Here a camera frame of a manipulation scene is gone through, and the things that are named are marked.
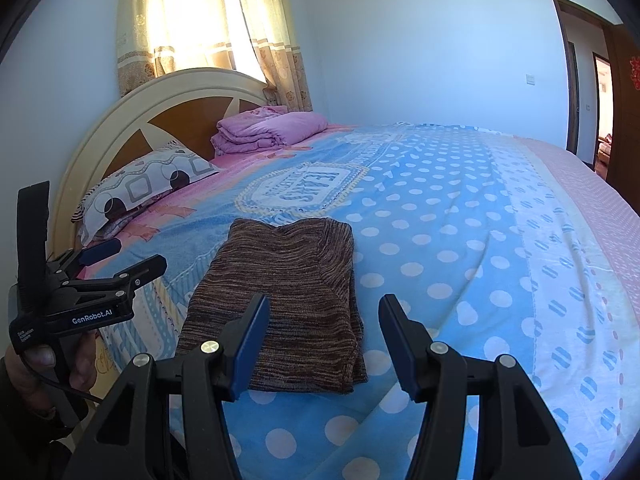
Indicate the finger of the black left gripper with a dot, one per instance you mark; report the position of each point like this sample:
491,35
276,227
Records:
121,286
73,261

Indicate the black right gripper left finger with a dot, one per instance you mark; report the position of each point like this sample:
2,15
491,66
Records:
164,419

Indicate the brown knit sweater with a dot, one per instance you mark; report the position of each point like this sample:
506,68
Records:
313,342

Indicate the person's left hand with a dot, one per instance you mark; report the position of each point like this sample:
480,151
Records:
82,376

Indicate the white patterned pillow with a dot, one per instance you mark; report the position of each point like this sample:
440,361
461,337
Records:
138,184

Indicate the blue pink patterned bedspread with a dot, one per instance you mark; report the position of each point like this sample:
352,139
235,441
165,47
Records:
496,244

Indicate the cream and wood headboard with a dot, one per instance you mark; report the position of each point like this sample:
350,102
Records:
184,106

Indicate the folded purple quilt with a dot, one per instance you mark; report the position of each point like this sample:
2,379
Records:
265,128

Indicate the beige patterned curtain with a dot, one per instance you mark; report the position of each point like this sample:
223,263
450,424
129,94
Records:
257,38

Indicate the red paper door decoration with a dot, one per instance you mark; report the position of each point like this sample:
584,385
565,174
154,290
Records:
634,64

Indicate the brown wooden door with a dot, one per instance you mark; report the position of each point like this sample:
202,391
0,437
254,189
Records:
623,168

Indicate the dark wooden door frame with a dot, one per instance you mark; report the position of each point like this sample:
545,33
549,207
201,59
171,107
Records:
589,77

